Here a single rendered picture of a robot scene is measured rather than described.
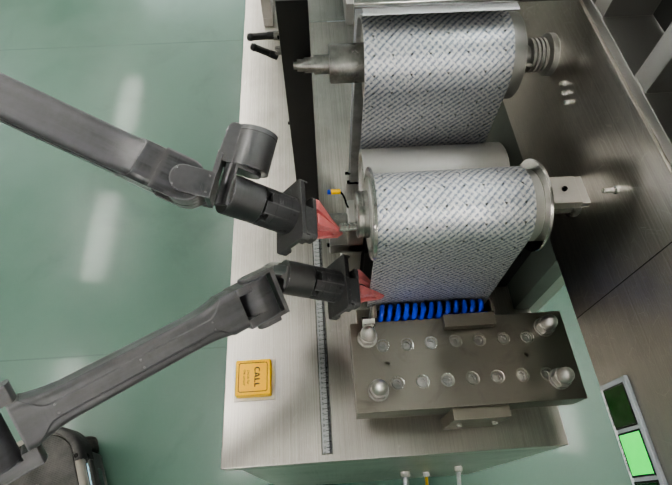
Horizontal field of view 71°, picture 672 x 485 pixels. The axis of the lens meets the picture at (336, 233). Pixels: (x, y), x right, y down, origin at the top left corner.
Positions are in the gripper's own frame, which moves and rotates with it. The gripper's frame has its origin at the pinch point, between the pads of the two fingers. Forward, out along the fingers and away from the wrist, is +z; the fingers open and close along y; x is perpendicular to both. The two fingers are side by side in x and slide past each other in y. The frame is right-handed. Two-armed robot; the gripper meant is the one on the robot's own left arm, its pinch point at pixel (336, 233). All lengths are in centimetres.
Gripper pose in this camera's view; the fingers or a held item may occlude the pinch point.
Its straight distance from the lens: 75.1
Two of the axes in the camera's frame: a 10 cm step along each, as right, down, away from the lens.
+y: 0.7, 8.6, -5.1
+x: 6.4, -4.3, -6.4
